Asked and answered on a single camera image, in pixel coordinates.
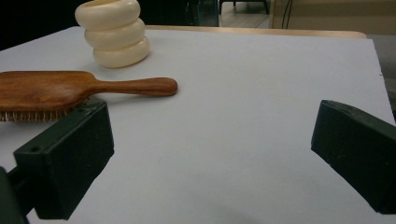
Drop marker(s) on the white table board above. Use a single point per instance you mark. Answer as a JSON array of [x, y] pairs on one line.
[[218, 124]]

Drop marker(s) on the black stand legs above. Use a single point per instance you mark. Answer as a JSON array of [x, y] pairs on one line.
[[266, 7]]

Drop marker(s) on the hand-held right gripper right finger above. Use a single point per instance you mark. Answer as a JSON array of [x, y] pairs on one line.
[[358, 149]]

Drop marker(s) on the wooden table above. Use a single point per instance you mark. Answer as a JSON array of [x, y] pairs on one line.
[[249, 31]]

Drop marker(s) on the dark cabinet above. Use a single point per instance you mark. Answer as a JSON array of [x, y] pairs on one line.
[[174, 12]]

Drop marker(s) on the brown wooden spatula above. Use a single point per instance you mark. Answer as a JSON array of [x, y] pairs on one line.
[[46, 90]]

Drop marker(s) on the cream ribbed holder cup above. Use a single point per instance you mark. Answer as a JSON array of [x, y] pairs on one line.
[[118, 40]]

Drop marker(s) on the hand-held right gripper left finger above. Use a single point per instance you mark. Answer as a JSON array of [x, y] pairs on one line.
[[68, 155]]

